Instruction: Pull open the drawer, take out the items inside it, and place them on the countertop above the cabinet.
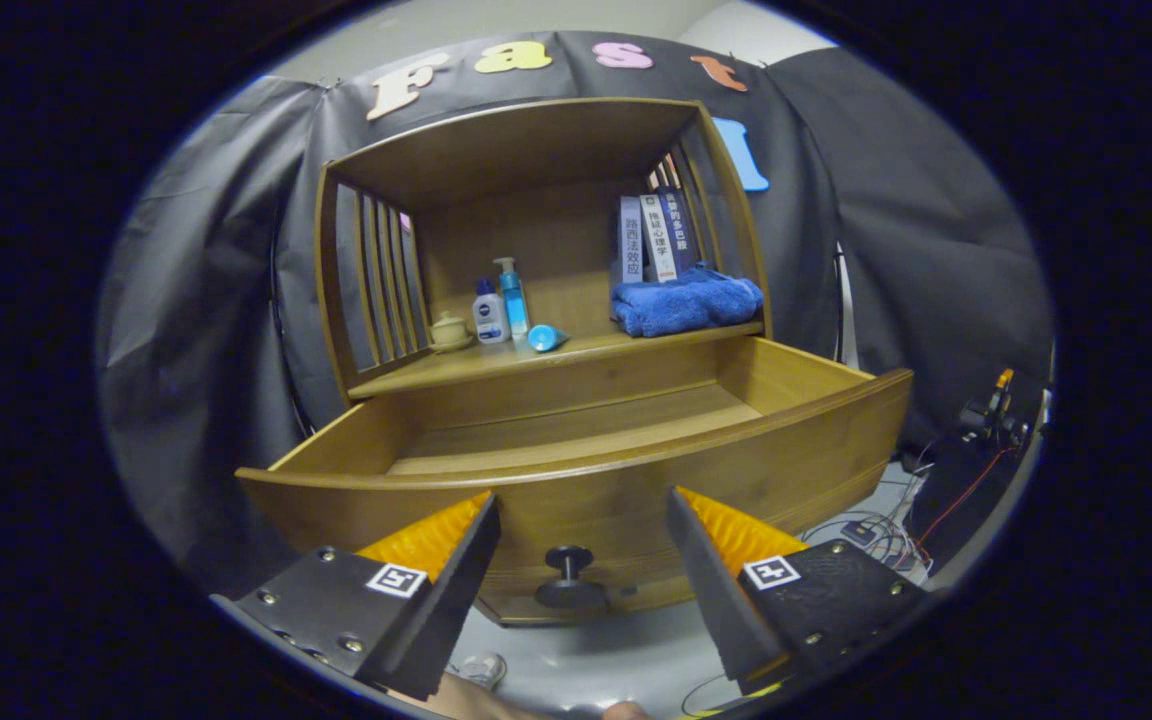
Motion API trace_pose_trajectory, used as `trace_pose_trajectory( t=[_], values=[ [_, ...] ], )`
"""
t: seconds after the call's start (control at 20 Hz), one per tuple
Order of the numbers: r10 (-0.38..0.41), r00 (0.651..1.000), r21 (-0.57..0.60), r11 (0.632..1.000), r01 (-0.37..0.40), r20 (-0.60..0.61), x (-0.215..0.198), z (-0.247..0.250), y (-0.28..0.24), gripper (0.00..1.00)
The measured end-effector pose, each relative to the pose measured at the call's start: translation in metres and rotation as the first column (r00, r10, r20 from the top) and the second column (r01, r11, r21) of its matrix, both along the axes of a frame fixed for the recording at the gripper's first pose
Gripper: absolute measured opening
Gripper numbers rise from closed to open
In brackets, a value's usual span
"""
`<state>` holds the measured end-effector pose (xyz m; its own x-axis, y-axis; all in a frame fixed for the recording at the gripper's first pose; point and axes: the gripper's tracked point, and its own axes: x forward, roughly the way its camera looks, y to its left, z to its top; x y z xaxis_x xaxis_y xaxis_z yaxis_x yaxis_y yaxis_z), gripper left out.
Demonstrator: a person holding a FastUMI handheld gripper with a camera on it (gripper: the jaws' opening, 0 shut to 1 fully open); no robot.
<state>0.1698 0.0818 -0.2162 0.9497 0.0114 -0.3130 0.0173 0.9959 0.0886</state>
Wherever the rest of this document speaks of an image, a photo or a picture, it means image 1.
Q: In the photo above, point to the person's bare leg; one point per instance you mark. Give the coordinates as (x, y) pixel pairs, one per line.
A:
(476, 705)

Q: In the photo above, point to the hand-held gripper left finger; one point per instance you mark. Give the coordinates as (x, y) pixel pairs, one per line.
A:
(446, 610)

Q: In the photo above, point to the wooden countertop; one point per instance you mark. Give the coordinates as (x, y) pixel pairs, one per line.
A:
(496, 362)

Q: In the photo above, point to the dark blue book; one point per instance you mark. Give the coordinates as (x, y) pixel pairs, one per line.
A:
(678, 225)

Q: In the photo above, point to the black orange device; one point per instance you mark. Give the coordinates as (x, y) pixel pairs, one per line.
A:
(986, 415)

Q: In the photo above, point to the black backdrop cloth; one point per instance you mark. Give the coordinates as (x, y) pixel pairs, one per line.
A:
(936, 250)

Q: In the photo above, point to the black drawer knob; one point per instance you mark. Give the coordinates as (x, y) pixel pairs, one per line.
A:
(569, 595)

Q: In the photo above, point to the wooden drawer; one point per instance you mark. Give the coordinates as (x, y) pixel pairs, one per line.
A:
(586, 500)

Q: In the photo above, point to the white shoe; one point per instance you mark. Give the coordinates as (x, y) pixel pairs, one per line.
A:
(484, 668)

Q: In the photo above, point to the white bottle with blue cap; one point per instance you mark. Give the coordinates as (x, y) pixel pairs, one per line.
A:
(490, 318)

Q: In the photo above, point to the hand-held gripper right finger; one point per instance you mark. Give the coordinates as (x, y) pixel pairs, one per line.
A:
(716, 600)

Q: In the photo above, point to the beige lidded teacup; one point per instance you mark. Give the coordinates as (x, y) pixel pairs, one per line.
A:
(450, 333)

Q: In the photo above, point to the blue pump bottle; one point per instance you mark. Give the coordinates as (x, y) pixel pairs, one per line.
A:
(513, 305)

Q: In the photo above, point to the blue white cream tube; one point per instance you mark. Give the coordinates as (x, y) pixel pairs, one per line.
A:
(543, 338)

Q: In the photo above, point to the blue towel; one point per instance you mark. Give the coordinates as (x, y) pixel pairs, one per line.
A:
(686, 305)

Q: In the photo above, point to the white book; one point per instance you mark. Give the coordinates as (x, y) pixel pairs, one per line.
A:
(658, 238)

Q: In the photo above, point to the wooden cabinet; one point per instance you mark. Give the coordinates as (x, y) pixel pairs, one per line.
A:
(536, 150)

